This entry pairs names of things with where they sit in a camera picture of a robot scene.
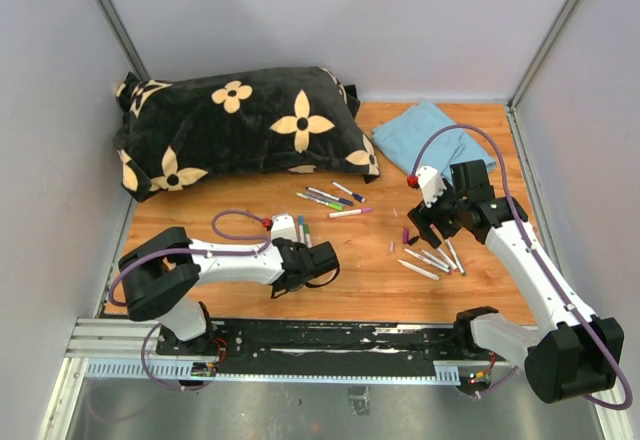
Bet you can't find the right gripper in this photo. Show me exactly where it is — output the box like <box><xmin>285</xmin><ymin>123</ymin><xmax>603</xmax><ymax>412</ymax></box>
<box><xmin>408</xmin><ymin>179</ymin><xmax>467</xmax><ymax>249</ymax></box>

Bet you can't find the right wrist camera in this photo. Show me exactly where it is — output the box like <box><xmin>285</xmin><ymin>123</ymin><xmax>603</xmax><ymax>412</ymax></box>
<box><xmin>416</xmin><ymin>166</ymin><xmax>446</xmax><ymax>208</ymax></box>

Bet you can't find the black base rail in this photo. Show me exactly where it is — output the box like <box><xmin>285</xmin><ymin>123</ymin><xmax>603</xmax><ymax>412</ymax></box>
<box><xmin>155</xmin><ymin>319</ymin><xmax>491</xmax><ymax>378</ymax></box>

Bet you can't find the magenta cap marker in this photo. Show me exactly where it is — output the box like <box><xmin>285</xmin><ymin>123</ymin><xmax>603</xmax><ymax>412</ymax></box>
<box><xmin>328</xmin><ymin>207</ymin><xmax>373</xmax><ymax>219</ymax></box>

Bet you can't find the navy cap marker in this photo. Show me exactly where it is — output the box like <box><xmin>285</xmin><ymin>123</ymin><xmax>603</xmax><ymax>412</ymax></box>
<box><xmin>306</xmin><ymin>187</ymin><xmax>354</xmax><ymax>206</ymax></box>

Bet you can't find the purple cap marker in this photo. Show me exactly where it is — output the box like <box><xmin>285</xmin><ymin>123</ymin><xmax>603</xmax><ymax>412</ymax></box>
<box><xmin>403</xmin><ymin>248</ymin><xmax>451</xmax><ymax>274</ymax></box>

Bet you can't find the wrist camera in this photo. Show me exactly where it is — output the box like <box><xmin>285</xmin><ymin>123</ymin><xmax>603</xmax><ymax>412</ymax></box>
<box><xmin>270</xmin><ymin>214</ymin><xmax>298</xmax><ymax>242</ymax></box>
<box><xmin>416</xmin><ymin>166</ymin><xmax>446</xmax><ymax>208</ymax></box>

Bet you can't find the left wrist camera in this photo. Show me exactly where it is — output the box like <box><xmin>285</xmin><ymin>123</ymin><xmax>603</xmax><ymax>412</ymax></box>
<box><xmin>270</xmin><ymin>214</ymin><xmax>298</xmax><ymax>242</ymax></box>

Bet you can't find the black floral pillow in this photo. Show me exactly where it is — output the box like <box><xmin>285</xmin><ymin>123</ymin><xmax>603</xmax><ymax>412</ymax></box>
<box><xmin>113</xmin><ymin>66</ymin><xmax>380</xmax><ymax>202</ymax></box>

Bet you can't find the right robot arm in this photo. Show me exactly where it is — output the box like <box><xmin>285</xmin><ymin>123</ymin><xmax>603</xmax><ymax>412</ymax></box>
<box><xmin>408</xmin><ymin>160</ymin><xmax>624</xmax><ymax>404</ymax></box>

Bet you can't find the light blue folded cloth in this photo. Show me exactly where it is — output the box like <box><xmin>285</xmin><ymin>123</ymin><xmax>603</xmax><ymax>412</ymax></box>
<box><xmin>372</xmin><ymin>102</ymin><xmax>497</xmax><ymax>183</ymax></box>

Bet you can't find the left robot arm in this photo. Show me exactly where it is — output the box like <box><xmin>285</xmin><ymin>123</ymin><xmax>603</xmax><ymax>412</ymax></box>
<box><xmin>116</xmin><ymin>227</ymin><xmax>340</xmax><ymax>356</ymax></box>

